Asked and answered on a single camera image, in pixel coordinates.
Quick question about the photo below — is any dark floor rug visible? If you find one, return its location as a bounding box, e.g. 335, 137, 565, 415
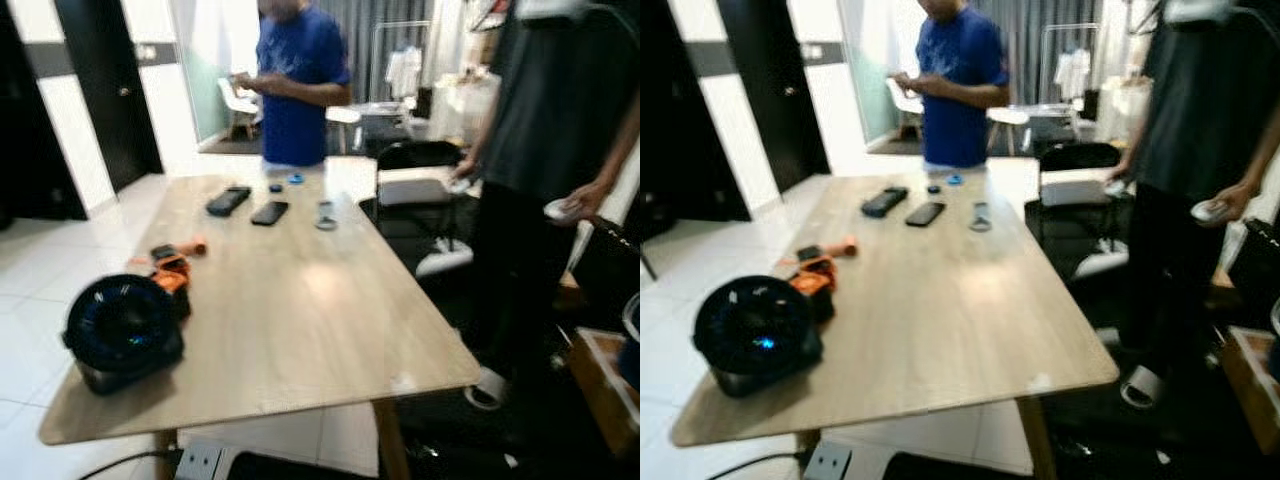
880, 380, 1280, 480

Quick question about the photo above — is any black bag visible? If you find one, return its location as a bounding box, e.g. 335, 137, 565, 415
1228, 218, 1280, 332
570, 215, 641, 337

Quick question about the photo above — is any black oblong case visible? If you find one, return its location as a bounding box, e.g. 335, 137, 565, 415
861, 186, 910, 218
205, 185, 253, 217

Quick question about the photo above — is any white chair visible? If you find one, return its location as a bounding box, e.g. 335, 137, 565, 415
217, 77, 264, 142
884, 77, 927, 142

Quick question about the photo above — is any person in black shirt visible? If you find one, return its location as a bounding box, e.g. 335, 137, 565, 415
1105, 0, 1280, 410
455, 0, 641, 412

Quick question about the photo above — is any person in blue shirt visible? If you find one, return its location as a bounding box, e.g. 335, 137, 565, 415
888, 0, 1011, 172
230, 0, 353, 172

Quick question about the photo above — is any orange and black tool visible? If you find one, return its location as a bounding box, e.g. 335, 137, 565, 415
128, 237, 208, 322
774, 237, 859, 324

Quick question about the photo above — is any metal clothes rack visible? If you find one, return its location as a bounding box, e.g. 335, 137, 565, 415
1037, 22, 1102, 107
369, 20, 432, 107

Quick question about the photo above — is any black round desk fan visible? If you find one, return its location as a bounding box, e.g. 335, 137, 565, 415
692, 276, 825, 399
62, 274, 187, 396

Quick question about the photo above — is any wooden crate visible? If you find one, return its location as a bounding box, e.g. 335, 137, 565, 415
567, 327, 641, 460
1221, 324, 1280, 457

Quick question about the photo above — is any light wooden table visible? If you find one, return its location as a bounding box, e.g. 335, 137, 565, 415
38, 172, 483, 480
670, 172, 1121, 480

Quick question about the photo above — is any white flat box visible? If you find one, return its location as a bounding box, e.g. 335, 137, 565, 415
377, 168, 454, 207
1040, 168, 1114, 208

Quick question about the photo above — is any black office chair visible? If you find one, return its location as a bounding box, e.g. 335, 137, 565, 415
1030, 142, 1129, 281
372, 140, 473, 276

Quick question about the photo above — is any black room door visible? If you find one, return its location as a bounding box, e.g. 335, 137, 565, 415
54, 0, 165, 194
640, 0, 752, 224
715, 0, 810, 192
0, 0, 89, 224

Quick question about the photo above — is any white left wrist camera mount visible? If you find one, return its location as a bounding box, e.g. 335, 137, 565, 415
803, 440, 857, 480
175, 440, 227, 480

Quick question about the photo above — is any white round stool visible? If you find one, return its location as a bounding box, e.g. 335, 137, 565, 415
985, 107, 1032, 157
325, 105, 363, 154

